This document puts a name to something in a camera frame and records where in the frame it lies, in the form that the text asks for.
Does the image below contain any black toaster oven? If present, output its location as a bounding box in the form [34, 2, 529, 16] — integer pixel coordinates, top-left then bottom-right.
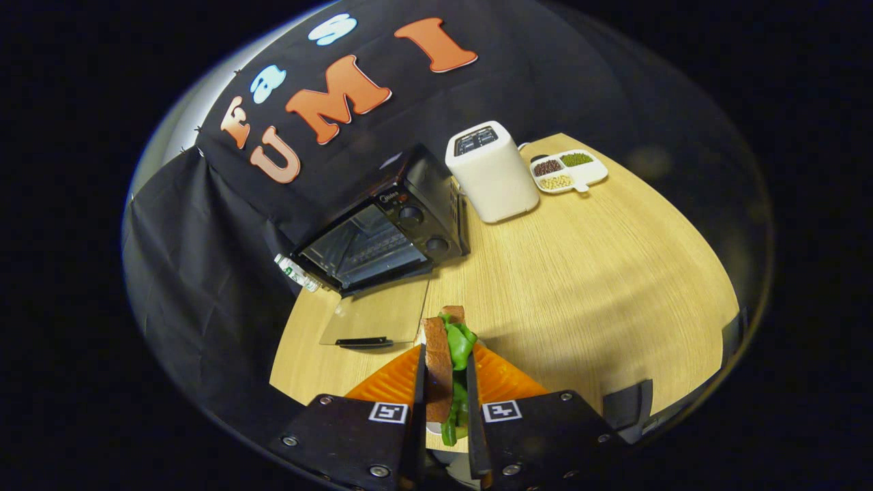
[290, 143, 471, 350]

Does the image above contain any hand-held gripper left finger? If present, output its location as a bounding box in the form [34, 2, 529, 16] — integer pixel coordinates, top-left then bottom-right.
[268, 343, 429, 491]

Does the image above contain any lettuce sandwich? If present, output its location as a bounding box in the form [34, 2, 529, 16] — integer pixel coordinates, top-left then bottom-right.
[419, 305, 479, 447]

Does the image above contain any white bottle green label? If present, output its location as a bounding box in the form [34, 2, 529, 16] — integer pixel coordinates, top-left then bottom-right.
[274, 254, 321, 293]

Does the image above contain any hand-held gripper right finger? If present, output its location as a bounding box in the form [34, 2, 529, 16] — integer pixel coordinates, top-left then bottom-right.
[466, 341, 632, 491]

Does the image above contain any white divided bean tray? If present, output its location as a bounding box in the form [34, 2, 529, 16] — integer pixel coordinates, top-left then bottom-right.
[529, 149, 609, 195]

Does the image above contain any black backdrop cloth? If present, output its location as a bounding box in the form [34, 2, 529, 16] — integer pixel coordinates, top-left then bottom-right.
[121, 0, 775, 437]

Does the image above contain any white toaster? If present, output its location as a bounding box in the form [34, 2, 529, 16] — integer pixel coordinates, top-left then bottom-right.
[445, 121, 541, 224]

